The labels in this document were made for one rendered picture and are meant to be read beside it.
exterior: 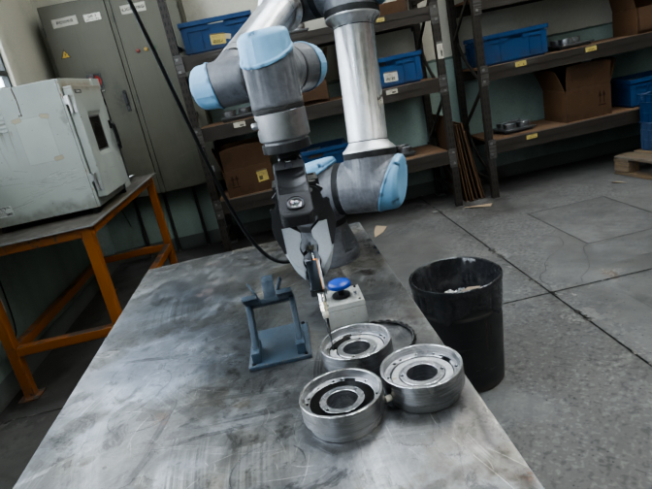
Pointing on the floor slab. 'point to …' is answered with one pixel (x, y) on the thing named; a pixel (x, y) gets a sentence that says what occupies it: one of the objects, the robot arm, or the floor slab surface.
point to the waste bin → (466, 312)
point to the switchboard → (134, 87)
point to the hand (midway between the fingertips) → (314, 271)
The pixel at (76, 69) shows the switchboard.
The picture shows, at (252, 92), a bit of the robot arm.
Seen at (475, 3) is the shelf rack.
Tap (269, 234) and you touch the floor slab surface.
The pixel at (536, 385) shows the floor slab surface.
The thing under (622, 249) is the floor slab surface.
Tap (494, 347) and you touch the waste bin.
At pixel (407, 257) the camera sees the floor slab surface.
